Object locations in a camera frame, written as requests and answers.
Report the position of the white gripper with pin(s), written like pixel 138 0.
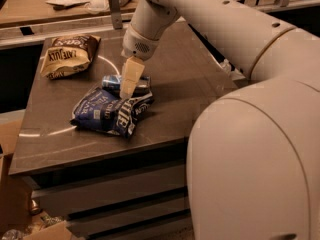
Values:
pixel 139 44

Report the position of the red bull can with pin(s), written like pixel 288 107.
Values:
pixel 111 83

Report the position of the blue chip bag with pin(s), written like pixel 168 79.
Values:
pixel 101 111

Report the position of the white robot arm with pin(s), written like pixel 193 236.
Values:
pixel 253 159

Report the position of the brown and cream chip bag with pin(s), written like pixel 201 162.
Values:
pixel 69 55

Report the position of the clear bottle left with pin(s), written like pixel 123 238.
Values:
pixel 226 67

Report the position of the grey drawer cabinet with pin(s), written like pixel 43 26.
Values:
pixel 110 187

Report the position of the cardboard box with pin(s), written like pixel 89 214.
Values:
pixel 15 196

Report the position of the metal post left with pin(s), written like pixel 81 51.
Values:
pixel 115 13

